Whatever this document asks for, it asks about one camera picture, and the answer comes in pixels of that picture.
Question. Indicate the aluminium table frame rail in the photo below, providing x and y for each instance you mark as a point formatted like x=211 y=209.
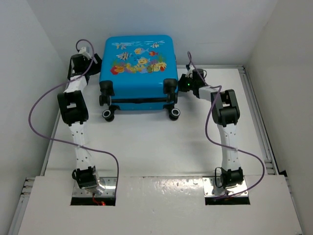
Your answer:
x=21 y=206

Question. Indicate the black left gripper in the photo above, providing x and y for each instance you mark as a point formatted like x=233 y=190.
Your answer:
x=98 y=66

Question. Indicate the metal base plate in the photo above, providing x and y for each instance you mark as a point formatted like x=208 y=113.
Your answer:
x=213 y=188
x=106 y=188

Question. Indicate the blue suitcase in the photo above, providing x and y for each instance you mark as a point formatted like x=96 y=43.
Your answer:
x=139 y=73

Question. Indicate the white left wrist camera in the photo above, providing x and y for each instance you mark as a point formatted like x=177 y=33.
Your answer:
x=84 y=51

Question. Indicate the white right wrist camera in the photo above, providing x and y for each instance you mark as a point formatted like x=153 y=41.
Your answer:
x=190 y=69

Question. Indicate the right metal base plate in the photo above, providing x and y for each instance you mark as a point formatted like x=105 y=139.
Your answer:
x=213 y=188

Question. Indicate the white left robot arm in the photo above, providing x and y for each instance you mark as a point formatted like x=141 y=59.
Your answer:
x=75 y=114

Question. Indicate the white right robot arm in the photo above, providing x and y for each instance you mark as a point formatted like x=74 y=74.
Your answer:
x=225 y=113

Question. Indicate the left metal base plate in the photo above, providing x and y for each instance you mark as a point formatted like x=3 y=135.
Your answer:
x=106 y=188

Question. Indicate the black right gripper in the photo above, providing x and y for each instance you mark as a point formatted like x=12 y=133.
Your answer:
x=181 y=83

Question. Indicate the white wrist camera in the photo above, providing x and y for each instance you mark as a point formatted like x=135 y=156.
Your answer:
x=84 y=51
x=190 y=69

